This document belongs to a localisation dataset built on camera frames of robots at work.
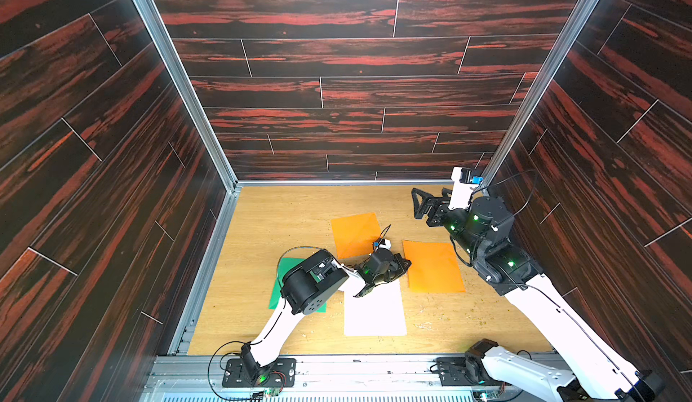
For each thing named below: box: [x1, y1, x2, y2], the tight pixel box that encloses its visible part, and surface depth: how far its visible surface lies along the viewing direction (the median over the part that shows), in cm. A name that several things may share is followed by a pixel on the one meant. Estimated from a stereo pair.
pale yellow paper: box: [337, 273, 408, 337], surface depth 85 cm
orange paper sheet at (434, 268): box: [401, 239, 466, 293], surface depth 94 cm
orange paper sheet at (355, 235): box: [330, 212, 382, 260], surface depth 106 cm
